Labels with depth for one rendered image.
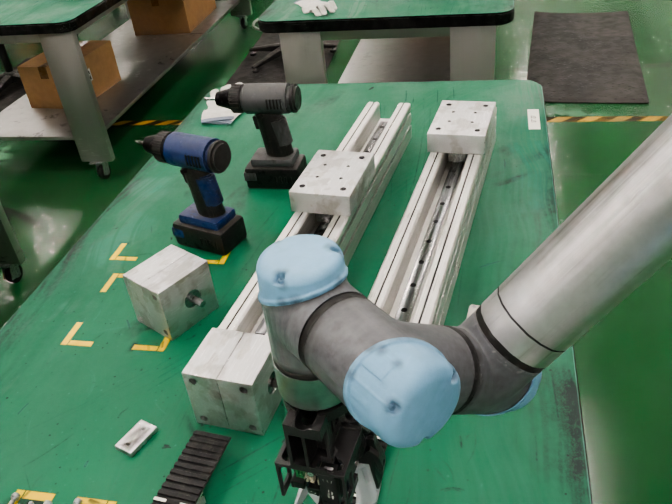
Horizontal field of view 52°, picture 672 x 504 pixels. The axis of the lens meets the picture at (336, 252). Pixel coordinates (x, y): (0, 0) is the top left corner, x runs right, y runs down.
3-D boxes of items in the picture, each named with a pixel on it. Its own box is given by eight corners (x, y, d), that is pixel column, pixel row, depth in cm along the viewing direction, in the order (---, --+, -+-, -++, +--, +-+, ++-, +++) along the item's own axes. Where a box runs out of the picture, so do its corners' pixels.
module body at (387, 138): (288, 386, 97) (279, 342, 92) (224, 375, 100) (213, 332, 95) (411, 137, 158) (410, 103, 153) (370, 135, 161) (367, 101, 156)
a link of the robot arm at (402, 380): (508, 366, 52) (414, 298, 60) (413, 361, 45) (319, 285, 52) (464, 451, 54) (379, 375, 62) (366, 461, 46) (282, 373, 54)
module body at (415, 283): (420, 409, 91) (418, 363, 86) (348, 397, 94) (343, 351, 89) (495, 141, 152) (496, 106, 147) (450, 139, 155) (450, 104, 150)
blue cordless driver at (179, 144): (230, 259, 124) (205, 151, 112) (148, 237, 133) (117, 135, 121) (253, 237, 130) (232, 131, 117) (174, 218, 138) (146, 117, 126)
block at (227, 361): (280, 439, 89) (269, 388, 84) (196, 422, 93) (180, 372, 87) (304, 389, 96) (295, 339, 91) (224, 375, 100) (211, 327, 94)
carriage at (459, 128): (484, 168, 131) (485, 135, 127) (427, 164, 134) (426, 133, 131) (494, 131, 143) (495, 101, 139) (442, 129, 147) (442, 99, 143)
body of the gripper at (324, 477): (280, 499, 69) (261, 418, 62) (308, 433, 75) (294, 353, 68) (352, 515, 66) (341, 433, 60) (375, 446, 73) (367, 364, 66)
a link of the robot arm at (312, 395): (289, 319, 66) (370, 330, 64) (295, 353, 69) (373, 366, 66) (259, 374, 60) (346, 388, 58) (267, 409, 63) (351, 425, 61)
